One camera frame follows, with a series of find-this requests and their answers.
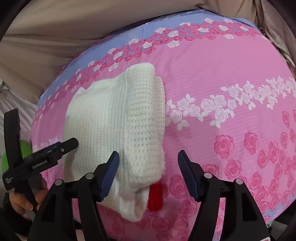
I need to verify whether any person's left hand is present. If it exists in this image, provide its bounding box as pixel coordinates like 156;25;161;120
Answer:
9;178;48;220

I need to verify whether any green plush pillow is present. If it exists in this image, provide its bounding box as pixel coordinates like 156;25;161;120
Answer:
1;140;33;173

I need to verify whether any beige bed sheet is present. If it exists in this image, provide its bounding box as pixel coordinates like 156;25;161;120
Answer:
1;1;295;103

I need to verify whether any pink floral quilt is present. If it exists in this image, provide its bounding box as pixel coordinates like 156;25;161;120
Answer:
31;10;295;240

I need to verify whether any white satin curtain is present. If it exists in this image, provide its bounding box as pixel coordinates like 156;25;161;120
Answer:
0;78;38;144

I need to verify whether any white red black knit sweater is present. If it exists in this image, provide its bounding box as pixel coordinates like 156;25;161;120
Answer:
63;63;165;222

